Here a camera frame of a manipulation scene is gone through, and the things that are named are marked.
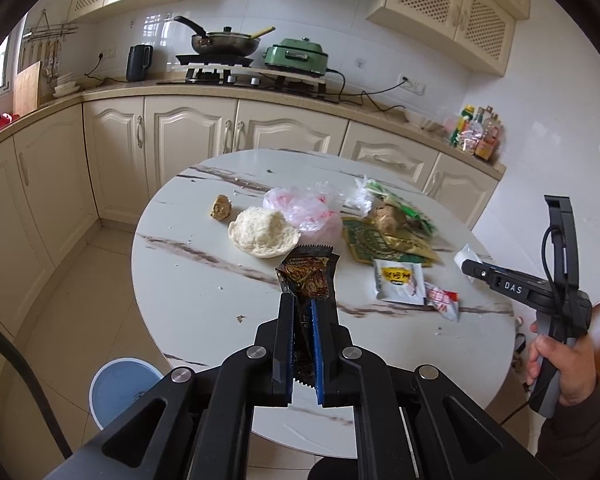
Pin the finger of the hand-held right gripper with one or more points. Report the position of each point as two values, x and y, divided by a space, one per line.
480 272

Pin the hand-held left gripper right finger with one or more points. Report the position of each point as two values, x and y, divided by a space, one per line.
317 355

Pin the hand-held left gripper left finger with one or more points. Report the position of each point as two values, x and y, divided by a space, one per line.
289 355

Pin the dark brown snack wrapper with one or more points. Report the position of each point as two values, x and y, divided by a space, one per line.
305 275

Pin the green packet yellow border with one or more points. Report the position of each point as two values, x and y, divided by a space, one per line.
367 242

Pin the blue trash bin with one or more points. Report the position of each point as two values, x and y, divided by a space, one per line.
120 385

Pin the person's right forearm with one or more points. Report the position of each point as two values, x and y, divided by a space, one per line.
580 440

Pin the person's right hand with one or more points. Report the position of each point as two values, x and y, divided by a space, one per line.
575 370

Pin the white printed wrapper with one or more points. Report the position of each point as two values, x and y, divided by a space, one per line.
467 254

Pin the small red white wrapper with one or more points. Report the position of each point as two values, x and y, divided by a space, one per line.
442 302

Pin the yellow gold packet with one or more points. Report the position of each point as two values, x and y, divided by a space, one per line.
417 250

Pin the white packet yellow label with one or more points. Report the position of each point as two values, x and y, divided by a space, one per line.
399 280

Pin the green white snack packet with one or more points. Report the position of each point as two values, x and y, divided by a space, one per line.
410 212

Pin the large ginger root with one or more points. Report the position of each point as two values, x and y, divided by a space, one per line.
386 220

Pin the round white flatbread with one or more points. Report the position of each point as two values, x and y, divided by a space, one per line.
262 230

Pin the cluster of condiment bottles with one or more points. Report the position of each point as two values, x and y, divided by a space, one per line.
477 132

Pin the clear plastic wrapper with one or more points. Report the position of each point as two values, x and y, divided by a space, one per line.
357 197

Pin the clear plastic bag red print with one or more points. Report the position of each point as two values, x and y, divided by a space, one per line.
300 207

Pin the small ginger piece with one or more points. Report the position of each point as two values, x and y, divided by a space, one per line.
221 207

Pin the cream lower kitchen cabinets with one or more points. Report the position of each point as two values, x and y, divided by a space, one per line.
180 135

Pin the black glass gas stove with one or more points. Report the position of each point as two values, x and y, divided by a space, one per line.
290 90

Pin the green electric cooking pot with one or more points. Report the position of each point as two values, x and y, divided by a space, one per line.
300 57

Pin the beige kitchen countertop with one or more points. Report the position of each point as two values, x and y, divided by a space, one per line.
130 87

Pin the black wok with lid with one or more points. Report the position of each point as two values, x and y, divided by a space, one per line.
225 42

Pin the black electric kettle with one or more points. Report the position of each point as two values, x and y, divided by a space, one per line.
139 62

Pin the stack of white bowls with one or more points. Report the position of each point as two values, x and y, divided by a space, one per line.
66 87

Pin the wooden cutting board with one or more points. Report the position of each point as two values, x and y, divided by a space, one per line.
26 87

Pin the metal hanging utensil rack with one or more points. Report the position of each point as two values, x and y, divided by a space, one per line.
50 32

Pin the white double wall outlet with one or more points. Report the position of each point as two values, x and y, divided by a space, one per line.
412 85

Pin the white kettle wall outlet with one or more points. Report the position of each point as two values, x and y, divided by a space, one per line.
108 52

